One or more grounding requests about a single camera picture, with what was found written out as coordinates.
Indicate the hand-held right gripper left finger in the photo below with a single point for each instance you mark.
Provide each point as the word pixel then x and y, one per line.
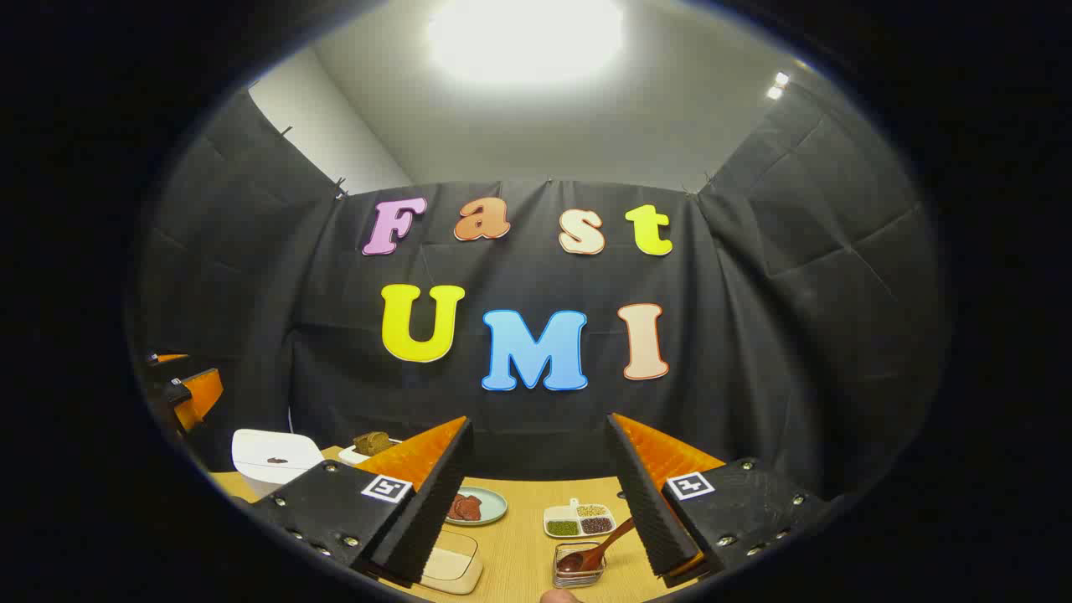
pixel 435 511

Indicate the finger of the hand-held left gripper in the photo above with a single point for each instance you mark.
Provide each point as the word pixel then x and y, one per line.
pixel 167 359
pixel 199 395

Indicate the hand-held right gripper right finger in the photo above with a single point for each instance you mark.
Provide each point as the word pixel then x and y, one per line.
pixel 649 511

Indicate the clear box of rice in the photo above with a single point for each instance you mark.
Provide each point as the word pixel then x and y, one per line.
pixel 452 565

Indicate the brown wooden spoon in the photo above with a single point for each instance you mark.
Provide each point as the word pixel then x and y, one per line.
pixel 586 553

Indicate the white rice cooker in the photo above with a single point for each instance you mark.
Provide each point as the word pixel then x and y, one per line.
pixel 268 448

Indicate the clear chopstick holder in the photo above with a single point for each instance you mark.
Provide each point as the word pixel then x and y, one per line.
pixel 578 578

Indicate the red meat slice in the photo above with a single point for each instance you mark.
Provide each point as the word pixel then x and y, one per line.
pixel 473 507
pixel 459 507

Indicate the pale green plate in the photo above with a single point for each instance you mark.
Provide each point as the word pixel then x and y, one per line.
pixel 494 502

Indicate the white divided grain dish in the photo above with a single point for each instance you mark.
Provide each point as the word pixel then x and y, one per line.
pixel 578 519

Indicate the brown bread slice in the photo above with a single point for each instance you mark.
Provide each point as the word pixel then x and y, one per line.
pixel 373 442

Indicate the black backdrop cloth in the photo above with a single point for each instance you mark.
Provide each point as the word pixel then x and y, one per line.
pixel 519 419

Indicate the ceiling light panel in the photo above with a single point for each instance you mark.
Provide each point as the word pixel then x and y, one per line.
pixel 526 38

